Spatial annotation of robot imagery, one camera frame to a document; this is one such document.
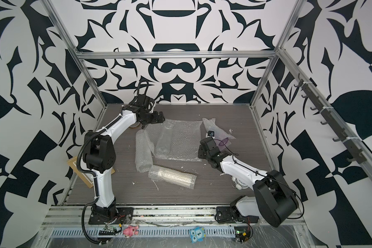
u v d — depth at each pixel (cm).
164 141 95
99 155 53
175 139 101
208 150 67
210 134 79
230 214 67
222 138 91
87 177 81
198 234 69
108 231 73
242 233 71
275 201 42
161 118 87
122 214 74
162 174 81
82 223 69
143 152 89
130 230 69
